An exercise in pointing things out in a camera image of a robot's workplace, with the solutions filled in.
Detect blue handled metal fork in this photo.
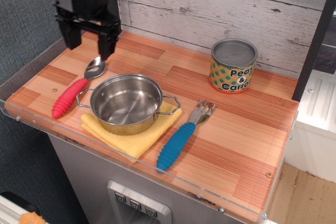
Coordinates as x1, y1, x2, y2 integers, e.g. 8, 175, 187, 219
156, 99, 216, 173

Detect peas and carrots can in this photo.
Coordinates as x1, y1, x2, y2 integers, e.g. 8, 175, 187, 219
209, 39, 258, 94

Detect stainless steel pot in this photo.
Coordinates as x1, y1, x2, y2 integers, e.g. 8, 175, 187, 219
76, 74, 181, 135

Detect orange object bottom left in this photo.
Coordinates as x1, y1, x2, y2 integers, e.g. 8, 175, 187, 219
19, 212, 46, 224

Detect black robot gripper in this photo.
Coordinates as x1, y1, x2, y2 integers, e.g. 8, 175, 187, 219
53, 0, 121, 61

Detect white toy sink unit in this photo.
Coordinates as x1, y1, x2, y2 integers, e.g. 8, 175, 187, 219
284, 70, 335, 182

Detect dark right support post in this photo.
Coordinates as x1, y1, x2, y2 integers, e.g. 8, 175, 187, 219
292, 0, 335, 102

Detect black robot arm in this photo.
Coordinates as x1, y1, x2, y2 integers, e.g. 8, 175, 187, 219
54, 0, 121, 61

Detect yellow folded cloth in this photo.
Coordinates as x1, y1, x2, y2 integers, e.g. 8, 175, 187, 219
81, 109, 182, 163

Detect clear acrylic table guard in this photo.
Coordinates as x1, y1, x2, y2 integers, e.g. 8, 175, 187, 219
0, 9, 300, 224

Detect grey toy fridge cabinet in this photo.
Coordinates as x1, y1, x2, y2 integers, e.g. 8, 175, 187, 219
49, 135, 239, 223

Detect red handled metal spoon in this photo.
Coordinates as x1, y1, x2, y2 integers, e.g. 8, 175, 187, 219
51, 57, 106, 119

